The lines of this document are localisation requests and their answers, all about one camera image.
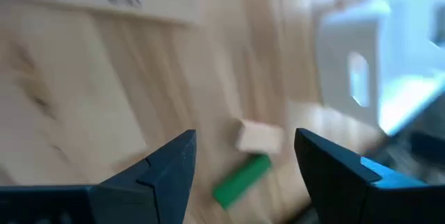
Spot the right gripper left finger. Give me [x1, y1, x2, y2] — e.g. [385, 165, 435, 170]
[0, 129, 197, 224]

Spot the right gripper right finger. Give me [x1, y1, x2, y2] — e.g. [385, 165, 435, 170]
[294, 128, 445, 224]

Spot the natural wooden block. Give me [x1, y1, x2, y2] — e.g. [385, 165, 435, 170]
[234, 118, 285, 155]

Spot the green wooden block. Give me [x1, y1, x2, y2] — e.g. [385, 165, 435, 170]
[211, 153, 273, 211]

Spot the white plastic bin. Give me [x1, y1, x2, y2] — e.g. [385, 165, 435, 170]
[314, 0, 445, 136]

